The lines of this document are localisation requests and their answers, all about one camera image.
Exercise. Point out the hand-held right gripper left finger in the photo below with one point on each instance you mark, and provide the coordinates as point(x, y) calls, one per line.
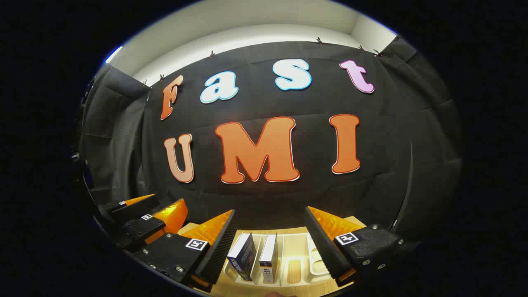
point(218, 251)

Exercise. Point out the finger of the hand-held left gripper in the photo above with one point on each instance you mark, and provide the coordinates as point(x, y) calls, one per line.
point(140, 229)
point(132, 208)

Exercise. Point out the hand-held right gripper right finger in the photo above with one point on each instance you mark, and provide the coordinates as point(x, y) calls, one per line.
point(326, 247)

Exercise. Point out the blue book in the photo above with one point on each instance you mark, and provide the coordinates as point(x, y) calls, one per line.
point(243, 255)

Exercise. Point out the cream plastic bookshelf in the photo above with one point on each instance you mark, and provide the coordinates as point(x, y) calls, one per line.
point(295, 247)

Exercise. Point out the grey portrait cover book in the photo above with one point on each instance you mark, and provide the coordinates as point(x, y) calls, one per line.
point(269, 251)

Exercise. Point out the thin black rod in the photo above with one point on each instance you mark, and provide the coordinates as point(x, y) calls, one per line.
point(406, 181)

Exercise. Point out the black backdrop cloth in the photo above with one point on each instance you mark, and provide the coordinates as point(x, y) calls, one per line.
point(313, 103)

